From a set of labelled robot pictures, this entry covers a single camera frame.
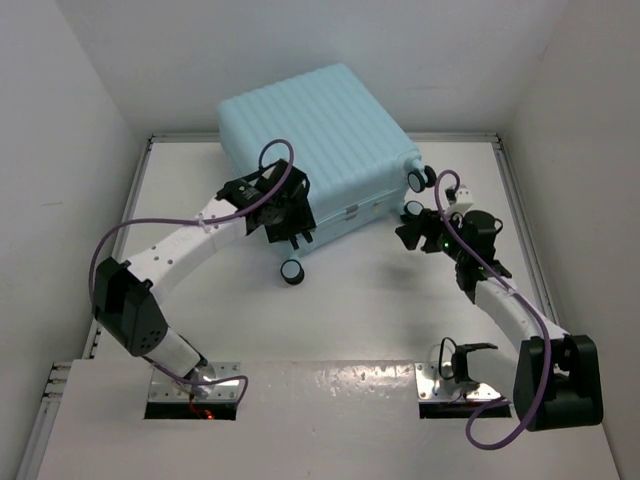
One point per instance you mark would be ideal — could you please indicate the front left suitcase wheel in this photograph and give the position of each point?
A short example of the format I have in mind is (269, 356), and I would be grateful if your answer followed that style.
(292, 272)

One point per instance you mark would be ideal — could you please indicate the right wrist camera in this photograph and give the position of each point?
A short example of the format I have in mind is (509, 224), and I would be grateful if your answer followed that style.
(460, 200)

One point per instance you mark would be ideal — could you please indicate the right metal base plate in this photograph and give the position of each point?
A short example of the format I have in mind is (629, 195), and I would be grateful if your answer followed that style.
(432, 388)

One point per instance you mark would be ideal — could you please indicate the lid upper wheel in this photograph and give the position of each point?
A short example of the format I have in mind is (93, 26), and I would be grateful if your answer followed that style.
(421, 179)

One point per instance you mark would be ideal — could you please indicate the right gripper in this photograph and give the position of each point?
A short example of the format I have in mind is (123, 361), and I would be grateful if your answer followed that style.
(432, 222)

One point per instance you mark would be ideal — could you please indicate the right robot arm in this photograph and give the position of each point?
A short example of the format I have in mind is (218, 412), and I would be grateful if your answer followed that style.
(555, 381)

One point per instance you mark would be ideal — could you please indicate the suitcase wheel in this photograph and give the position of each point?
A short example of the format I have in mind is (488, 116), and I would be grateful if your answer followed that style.
(412, 209)
(292, 272)

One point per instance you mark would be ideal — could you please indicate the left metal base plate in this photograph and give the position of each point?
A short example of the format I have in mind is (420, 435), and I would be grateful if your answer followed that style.
(214, 383)

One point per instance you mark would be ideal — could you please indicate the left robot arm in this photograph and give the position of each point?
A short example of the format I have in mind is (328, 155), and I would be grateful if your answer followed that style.
(128, 294)

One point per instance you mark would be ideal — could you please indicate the rear left suitcase wheel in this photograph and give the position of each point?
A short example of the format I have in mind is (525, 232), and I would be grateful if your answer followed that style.
(412, 209)

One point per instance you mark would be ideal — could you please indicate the metal base plate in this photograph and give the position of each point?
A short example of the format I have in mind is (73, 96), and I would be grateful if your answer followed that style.
(432, 388)
(214, 383)

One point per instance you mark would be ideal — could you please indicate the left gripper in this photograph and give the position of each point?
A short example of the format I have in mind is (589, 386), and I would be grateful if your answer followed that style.
(303, 219)

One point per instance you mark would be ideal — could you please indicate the light blue suitcase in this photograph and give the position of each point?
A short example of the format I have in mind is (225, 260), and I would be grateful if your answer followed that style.
(354, 153)

